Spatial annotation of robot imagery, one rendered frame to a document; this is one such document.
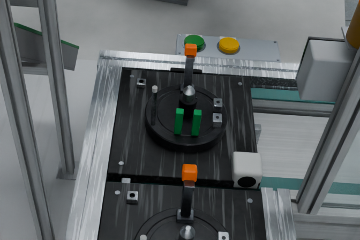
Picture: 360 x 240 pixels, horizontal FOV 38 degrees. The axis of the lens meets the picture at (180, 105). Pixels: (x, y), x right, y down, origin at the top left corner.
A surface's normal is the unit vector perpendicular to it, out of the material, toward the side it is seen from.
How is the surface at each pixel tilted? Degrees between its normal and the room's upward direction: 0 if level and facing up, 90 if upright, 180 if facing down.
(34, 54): 90
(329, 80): 90
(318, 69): 90
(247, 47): 0
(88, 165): 0
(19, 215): 0
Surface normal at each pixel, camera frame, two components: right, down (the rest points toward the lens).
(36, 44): 0.98, 0.19
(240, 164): 0.07, -0.69
